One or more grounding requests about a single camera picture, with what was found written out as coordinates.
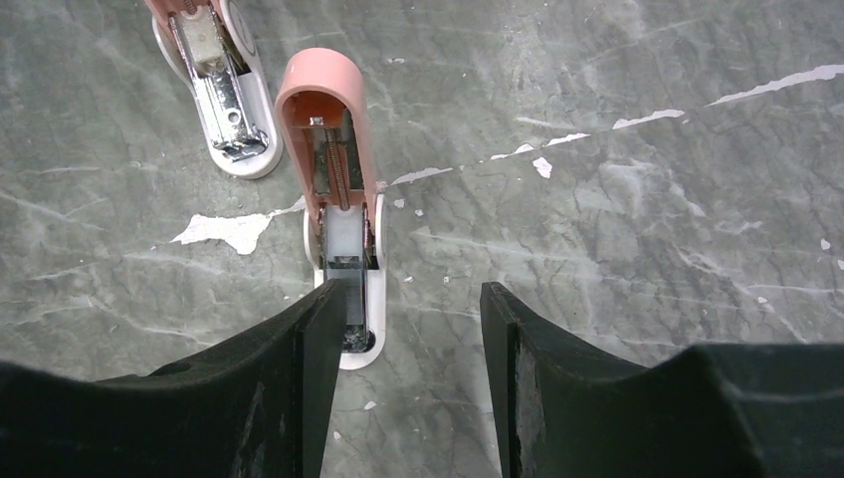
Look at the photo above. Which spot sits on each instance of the small grey staple strip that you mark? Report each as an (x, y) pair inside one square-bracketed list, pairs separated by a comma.
[(349, 270)]

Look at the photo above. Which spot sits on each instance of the pink stapler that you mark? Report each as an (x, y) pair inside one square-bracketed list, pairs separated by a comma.
[(322, 109), (211, 49)]

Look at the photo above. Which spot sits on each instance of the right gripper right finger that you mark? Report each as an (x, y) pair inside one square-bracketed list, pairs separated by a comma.
[(565, 408)]

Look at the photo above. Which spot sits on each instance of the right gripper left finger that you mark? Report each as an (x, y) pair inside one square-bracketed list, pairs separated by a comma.
[(254, 405)]

